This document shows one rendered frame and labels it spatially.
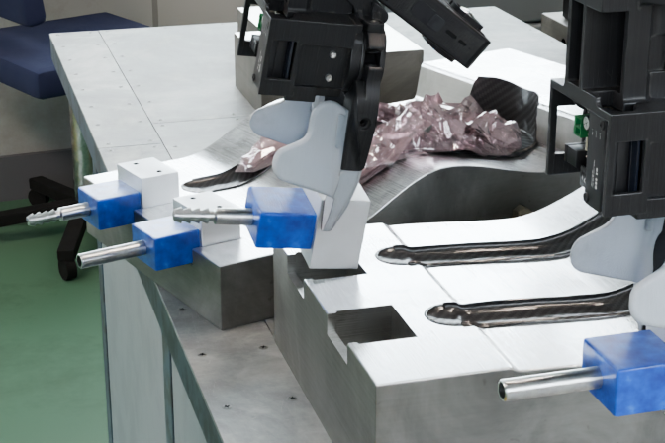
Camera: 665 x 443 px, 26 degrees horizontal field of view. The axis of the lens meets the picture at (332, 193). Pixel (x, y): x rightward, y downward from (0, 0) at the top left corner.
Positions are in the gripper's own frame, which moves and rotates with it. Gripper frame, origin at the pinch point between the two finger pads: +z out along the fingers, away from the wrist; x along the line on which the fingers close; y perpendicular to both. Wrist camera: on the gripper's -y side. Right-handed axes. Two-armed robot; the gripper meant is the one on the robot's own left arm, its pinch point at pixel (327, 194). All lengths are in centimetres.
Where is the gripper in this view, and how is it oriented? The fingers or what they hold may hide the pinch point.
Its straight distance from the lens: 100.8
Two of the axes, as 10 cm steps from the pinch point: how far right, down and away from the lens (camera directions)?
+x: 2.6, 4.5, -8.5
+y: -9.5, -0.4, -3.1
